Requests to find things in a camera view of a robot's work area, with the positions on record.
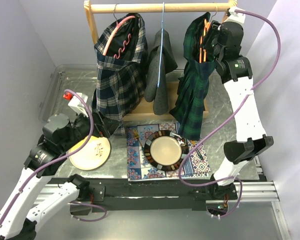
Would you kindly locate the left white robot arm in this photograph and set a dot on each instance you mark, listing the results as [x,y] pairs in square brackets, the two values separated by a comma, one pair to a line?
[59,135]

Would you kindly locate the green plaid skirt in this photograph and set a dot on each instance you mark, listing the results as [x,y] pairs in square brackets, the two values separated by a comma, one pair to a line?
[194,85]

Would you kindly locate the dark handled knife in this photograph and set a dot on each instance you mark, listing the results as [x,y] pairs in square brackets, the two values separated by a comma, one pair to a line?
[197,151]

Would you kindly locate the orange clothes hanger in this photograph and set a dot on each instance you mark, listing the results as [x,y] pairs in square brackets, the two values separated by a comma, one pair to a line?
[206,35]

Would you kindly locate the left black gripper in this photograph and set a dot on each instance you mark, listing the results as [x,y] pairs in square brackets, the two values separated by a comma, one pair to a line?
[103,126]

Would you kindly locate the blue wire hanger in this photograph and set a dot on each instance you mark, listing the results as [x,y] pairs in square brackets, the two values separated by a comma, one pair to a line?
[161,45]

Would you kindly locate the gold fork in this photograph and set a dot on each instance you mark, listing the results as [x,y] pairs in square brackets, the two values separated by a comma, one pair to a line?
[136,136]

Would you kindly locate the clear plastic bin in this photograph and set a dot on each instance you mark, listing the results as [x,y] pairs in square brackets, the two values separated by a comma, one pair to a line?
[80,78]

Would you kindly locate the pink clothes hanger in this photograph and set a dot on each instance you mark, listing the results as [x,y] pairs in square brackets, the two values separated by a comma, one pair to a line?
[120,37]

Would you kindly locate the navy beige plaid skirt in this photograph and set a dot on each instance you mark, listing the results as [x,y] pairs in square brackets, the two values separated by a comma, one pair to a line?
[121,82]

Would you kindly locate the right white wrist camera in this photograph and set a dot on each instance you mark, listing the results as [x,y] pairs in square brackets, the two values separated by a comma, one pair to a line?
[236,16]

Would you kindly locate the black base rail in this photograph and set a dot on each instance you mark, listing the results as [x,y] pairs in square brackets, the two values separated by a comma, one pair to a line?
[122,195]

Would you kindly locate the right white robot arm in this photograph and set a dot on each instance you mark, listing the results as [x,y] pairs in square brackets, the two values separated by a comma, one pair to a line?
[251,140]

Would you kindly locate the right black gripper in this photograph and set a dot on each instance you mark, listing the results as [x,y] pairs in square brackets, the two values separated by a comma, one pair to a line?
[212,31]

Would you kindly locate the grey dotted garment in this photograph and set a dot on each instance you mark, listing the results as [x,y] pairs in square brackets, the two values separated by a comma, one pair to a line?
[159,96]

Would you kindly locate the dark rimmed beige plate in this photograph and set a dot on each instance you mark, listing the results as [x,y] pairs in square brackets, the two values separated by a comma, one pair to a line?
[165,150]

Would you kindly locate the cream floral plate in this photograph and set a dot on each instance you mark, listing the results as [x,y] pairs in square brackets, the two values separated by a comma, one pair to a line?
[94,154]

